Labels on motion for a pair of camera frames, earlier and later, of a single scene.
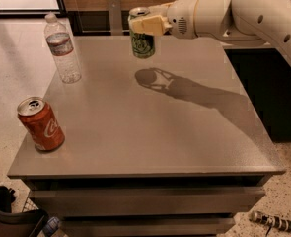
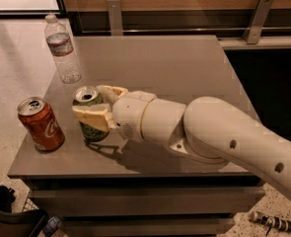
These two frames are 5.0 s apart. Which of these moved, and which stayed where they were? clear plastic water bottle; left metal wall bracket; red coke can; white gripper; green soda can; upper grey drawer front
Moved: green soda can; white gripper
Stayed: clear plastic water bottle; upper grey drawer front; red coke can; left metal wall bracket
